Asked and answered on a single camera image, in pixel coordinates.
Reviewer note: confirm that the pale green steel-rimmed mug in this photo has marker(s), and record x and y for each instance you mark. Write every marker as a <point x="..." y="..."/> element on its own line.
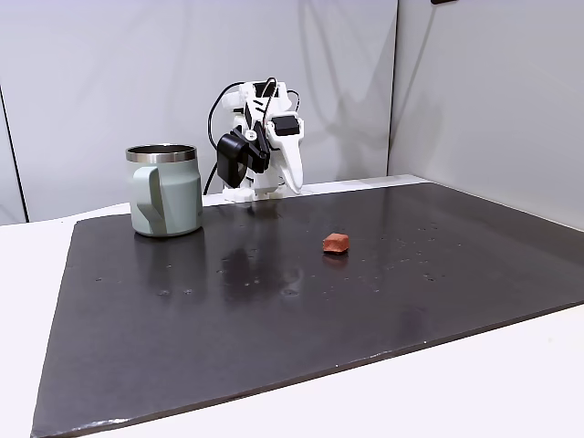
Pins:
<point x="178" y="201"/>

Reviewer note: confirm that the black camera box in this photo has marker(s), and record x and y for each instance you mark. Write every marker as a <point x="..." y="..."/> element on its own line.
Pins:
<point x="230" y="155"/>

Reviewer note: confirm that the red cube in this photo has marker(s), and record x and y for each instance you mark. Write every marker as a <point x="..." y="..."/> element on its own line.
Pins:
<point x="336" y="243"/>

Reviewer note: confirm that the black table mat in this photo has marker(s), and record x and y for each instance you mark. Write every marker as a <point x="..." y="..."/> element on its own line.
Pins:
<point x="274" y="319"/>

